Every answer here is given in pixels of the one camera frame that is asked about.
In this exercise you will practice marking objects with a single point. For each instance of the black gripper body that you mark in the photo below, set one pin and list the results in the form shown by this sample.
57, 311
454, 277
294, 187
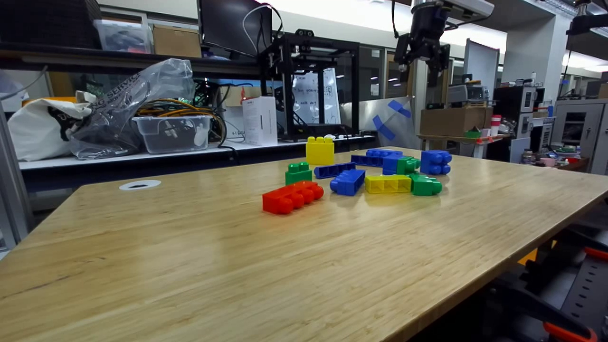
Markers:
429, 22

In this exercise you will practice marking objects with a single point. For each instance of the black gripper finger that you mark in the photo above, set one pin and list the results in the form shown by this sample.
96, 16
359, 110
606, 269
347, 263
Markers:
408, 51
440, 64

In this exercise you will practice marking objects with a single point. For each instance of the blue square building block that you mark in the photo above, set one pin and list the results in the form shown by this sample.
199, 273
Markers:
389, 167
437, 165

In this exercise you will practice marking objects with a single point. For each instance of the blue long building block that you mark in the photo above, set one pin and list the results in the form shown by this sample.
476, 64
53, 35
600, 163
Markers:
345, 184
383, 153

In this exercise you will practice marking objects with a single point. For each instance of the blue narrow building block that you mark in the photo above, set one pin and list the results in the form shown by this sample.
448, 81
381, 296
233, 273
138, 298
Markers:
362, 163

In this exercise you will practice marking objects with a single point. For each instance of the yellow long building block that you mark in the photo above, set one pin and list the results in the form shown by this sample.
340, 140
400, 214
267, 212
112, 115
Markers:
387, 186

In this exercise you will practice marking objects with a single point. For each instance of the yellow square building block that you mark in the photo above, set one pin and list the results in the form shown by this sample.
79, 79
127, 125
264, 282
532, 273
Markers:
319, 153

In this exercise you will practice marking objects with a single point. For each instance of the dark blue flat building block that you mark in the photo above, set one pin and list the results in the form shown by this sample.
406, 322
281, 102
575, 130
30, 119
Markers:
332, 170

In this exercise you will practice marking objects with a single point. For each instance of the small green building block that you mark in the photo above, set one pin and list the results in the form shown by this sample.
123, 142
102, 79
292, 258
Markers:
296, 174

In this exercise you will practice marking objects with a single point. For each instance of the red long building block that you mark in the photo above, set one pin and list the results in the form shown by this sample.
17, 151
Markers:
290, 199

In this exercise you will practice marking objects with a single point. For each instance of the white board panel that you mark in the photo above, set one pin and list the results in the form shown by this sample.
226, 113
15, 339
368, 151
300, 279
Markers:
482, 68

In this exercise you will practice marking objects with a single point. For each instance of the white column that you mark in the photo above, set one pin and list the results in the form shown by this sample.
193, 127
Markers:
419, 108

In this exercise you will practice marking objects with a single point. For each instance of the large cardboard box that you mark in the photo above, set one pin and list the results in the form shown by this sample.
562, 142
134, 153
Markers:
457, 123

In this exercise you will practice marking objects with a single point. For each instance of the black cabinet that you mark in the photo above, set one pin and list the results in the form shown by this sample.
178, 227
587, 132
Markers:
509, 106

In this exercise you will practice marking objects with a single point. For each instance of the white cardboard box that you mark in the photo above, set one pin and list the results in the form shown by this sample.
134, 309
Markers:
258, 121

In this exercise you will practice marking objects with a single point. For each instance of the grey machine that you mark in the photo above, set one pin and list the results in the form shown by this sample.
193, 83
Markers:
594, 140

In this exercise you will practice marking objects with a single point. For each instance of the black monitor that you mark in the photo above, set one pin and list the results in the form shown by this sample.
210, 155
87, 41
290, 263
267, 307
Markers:
220, 26

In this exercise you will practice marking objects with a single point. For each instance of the orange flat panel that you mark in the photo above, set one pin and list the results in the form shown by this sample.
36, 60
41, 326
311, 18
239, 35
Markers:
526, 258

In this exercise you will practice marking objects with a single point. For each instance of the small cardboard box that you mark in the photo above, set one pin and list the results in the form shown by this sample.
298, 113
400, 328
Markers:
176, 43

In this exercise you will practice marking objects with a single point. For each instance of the clear plastic bin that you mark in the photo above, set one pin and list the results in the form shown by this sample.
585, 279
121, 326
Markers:
171, 134

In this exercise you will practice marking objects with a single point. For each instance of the clear plastic bag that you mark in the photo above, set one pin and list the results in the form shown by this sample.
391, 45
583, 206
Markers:
152, 83

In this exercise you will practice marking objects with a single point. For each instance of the clear storage container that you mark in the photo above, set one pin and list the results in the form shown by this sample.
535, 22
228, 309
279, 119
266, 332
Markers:
123, 37

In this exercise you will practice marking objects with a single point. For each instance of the black shelf board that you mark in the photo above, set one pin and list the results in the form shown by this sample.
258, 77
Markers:
95, 60

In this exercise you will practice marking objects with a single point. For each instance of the white workbench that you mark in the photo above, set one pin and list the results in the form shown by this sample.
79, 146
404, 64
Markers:
76, 163

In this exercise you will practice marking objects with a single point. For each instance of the black equipment case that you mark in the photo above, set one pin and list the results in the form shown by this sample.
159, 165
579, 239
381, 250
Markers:
43, 22

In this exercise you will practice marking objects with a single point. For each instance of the white cloth bag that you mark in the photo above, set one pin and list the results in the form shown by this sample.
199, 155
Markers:
34, 134

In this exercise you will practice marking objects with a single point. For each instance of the black printer frame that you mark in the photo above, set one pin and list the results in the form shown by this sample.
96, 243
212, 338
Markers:
288, 89

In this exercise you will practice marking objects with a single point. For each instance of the aluminium post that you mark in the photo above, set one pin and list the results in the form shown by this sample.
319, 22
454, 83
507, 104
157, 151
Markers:
11, 184

